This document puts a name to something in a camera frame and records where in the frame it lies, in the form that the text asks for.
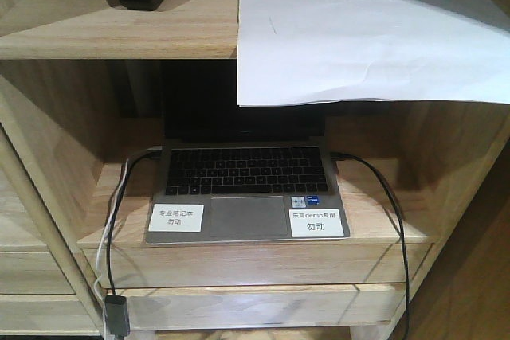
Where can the white paper sheet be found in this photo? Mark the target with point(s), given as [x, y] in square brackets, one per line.
[293, 52]

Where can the grey laptop computer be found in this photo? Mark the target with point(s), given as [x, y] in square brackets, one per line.
[232, 174]

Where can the wooden shelf unit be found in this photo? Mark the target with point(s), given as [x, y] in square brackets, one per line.
[62, 135]

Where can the grey cable adapter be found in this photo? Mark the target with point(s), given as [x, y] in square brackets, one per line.
[117, 318]

